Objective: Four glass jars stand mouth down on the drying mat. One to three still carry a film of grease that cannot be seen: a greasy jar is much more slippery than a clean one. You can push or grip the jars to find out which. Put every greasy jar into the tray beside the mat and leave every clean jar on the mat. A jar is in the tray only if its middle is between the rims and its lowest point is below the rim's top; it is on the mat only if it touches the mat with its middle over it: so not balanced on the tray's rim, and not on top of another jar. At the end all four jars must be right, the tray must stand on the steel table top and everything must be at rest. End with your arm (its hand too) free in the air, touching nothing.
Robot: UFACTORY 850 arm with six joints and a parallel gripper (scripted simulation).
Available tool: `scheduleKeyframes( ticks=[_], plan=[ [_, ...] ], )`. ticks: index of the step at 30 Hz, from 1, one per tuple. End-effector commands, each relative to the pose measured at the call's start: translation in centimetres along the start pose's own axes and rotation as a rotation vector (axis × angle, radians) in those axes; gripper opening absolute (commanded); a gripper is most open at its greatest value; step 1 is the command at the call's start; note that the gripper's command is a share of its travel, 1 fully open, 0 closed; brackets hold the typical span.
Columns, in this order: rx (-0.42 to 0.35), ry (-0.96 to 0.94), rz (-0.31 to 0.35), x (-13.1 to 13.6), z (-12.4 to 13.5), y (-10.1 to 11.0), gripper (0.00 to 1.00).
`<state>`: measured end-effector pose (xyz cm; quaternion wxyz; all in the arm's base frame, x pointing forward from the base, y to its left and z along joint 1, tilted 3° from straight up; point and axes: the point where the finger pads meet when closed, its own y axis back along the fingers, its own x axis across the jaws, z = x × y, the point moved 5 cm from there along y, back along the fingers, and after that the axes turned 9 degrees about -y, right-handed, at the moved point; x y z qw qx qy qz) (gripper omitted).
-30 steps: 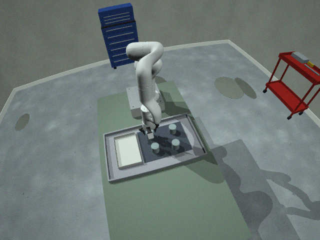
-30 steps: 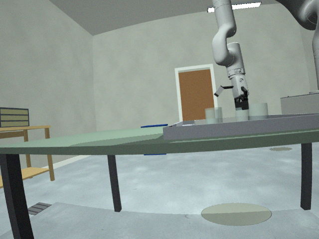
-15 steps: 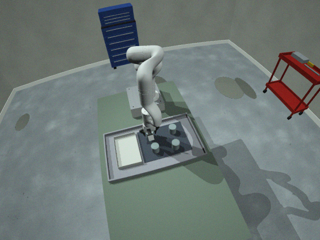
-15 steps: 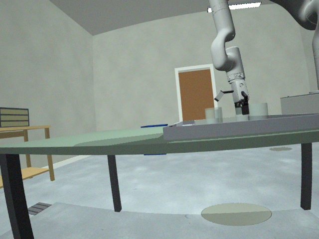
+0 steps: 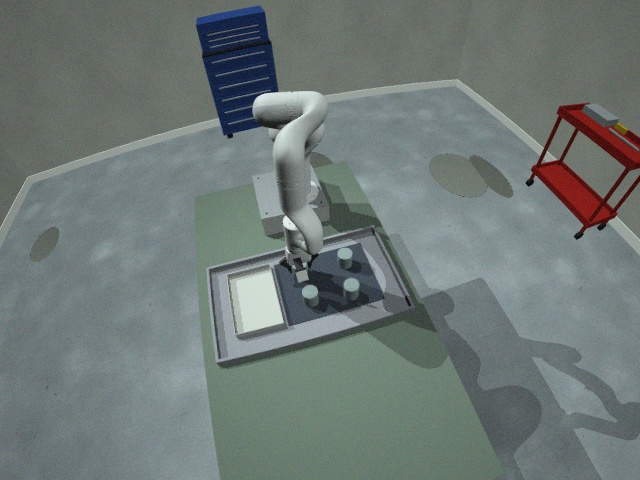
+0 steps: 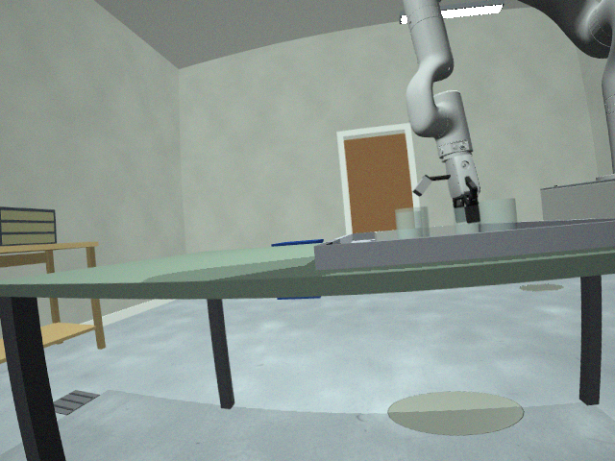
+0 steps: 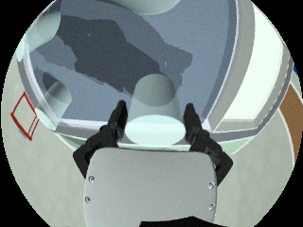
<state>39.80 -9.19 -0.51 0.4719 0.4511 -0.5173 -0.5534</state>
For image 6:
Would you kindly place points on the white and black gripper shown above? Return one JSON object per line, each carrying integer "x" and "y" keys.
{"x": 462, "y": 176}

